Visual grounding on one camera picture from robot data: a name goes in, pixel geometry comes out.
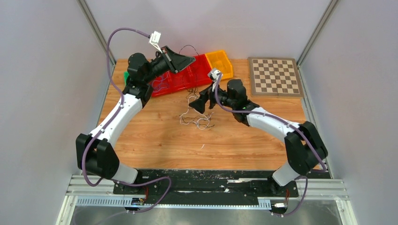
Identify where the left red plastic bin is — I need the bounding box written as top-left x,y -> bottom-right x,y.
150,75 -> 170,97

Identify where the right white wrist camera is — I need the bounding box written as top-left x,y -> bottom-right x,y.
208,68 -> 222,92

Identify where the aluminium frame rail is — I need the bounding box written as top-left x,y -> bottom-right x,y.
56,170 -> 357,225

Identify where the right red plastic bin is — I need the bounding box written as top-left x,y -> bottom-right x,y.
184,54 -> 212,88

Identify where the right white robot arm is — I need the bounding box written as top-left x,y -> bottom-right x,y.
189,79 -> 328,196

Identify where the wooden chessboard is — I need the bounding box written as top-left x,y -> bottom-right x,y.
248,57 -> 304,98

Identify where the green plastic bin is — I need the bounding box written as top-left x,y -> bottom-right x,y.
123,71 -> 129,85

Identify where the red plastic bin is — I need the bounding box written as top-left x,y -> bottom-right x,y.
184,54 -> 212,88
150,75 -> 170,97
164,70 -> 193,94

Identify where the yellow plastic bin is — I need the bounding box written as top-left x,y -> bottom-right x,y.
205,50 -> 234,80

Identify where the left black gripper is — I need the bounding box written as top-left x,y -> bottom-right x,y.
144,46 -> 196,84

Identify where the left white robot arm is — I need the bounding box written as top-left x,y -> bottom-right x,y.
76,46 -> 196,194

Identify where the middle red plastic bin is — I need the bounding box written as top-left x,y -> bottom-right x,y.
164,70 -> 193,94

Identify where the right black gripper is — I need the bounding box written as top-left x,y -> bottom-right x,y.
189,81 -> 236,113

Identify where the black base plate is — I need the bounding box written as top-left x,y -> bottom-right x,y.
113,169 -> 299,206

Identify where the bundle of wires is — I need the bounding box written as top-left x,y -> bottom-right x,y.
178,90 -> 216,130

